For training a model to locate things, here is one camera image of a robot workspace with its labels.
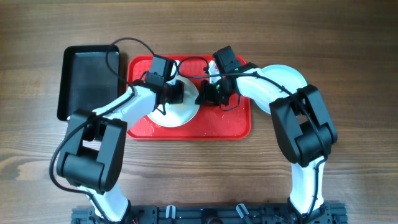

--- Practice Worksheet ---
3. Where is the light blue plate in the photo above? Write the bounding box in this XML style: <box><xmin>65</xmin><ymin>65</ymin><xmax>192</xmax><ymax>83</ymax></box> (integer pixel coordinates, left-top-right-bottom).
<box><xmin>254</xmin><ymin>65</ymin><xmax>308</xmax><ymax>114</ymax></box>

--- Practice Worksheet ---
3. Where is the black plastic tray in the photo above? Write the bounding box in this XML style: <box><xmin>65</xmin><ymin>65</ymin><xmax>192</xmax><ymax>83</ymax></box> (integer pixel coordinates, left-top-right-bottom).
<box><xmin>57</xmin><ymin>45</ymin><xmax>119</xmax><ymax>121</ymax></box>

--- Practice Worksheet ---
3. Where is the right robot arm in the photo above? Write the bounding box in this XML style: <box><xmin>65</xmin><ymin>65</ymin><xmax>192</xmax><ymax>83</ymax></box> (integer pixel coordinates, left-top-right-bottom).
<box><xmin>203</xmin><ymin>61</ymin><xmax>338</xmax><ymax>222</ymax></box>

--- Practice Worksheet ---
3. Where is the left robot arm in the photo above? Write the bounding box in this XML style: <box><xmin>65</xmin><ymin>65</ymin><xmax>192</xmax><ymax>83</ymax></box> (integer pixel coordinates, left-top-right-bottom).
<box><xmin>49</xmin><ymin>72</ymin><xmax>189</xmax><ymax>223</ymax></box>

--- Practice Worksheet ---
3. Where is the white plate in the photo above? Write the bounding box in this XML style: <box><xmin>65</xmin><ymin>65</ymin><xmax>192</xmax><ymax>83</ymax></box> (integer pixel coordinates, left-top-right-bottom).
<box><xmin>147</xmin><ymin>60</ymin><xmax>200</xmax><ymax>128</ymax></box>

